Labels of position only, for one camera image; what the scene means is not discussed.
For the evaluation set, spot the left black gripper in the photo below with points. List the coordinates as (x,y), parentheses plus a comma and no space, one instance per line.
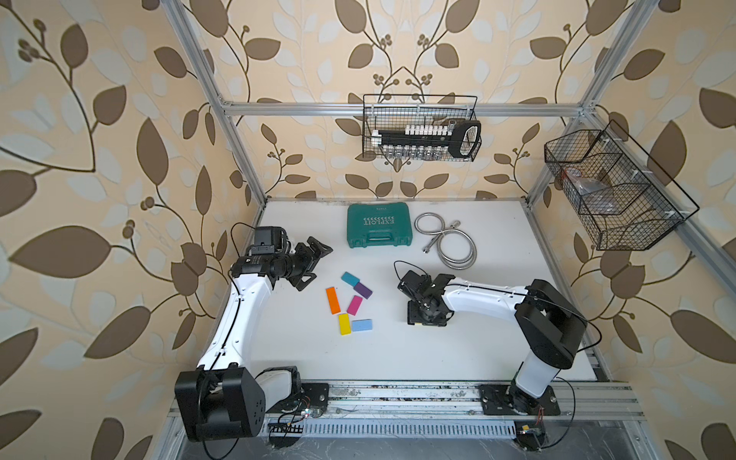
(307,258)

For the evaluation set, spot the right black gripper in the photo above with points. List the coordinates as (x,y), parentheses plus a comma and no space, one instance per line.
(412,316)

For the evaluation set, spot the light blue block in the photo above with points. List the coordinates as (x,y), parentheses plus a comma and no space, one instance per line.
(361,325)

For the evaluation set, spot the purple block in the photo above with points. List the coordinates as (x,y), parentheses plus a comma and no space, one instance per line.
(362,290)

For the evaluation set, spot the magenta block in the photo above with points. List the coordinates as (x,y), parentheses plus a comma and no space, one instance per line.
(354,305)

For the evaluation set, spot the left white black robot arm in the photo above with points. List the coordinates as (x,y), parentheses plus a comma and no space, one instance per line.
(220,399)

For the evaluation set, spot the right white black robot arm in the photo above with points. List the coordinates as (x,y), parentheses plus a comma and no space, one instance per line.
(551,325)

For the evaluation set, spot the teal block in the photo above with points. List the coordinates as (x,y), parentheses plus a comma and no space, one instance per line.
(350,279)

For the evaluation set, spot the orange long block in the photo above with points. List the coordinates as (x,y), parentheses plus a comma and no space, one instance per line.
(333,301)

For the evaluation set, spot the yellow block lower left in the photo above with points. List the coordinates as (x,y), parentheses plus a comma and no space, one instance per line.
(344,324)

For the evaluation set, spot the green plastic tool case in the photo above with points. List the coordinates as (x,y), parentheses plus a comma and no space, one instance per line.
(379,224)

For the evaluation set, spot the black white socket set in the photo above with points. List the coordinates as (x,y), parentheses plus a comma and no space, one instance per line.
(456,141)

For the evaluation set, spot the clear plastic bag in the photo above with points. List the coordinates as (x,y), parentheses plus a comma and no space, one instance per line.
(590,195)

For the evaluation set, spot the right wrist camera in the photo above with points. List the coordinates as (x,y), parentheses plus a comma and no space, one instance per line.
(414,285)

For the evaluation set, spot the aluminium front rail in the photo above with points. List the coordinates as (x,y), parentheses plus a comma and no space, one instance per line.
(469,400)

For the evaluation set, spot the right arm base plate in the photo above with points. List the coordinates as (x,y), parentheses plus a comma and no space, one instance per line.
(506,399)

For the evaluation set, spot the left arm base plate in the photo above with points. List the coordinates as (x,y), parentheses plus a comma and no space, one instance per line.
(312,399)

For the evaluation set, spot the centre black wire basket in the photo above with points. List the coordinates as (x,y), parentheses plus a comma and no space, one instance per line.
(395,111)

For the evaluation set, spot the black wire basket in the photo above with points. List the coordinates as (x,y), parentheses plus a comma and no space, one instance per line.
(652,204)
(395,111)

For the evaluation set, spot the right black wire basket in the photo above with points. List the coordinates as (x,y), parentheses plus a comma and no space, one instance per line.
(652,204)

